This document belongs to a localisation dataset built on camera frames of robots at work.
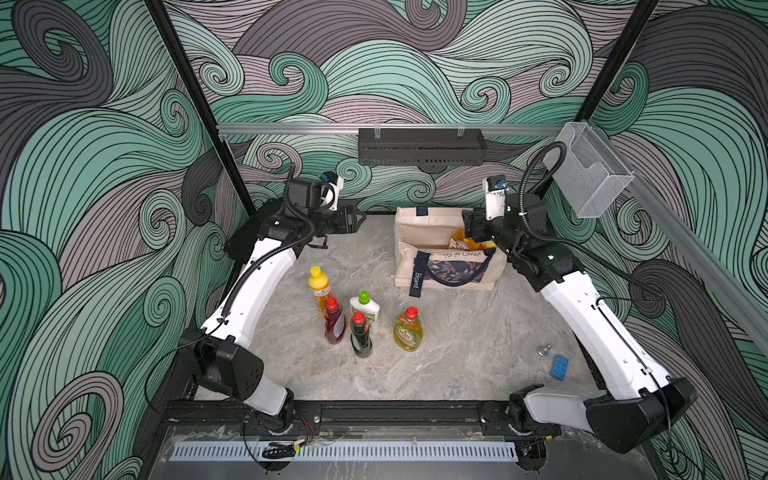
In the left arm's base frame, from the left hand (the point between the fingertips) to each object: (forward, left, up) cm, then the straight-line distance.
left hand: (356, 212), depth 75 cm
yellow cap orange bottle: (-13, +10, -15) cm, 22 cm away
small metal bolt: (-24, -53, -31) cm, 66 cm away
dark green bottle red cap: (-25, -1, -23) cm, 34 cm away
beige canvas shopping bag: (-4, -19, -15) cm, 24 cm away
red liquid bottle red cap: (-21, +6, -22) cm, 31 cm away
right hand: (-2, -29, +3) cm, 30 cm away
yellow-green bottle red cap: (-22, -14, -22) cm, 34 cm away
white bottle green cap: (-17, -2, -17) cm, 24 cm away
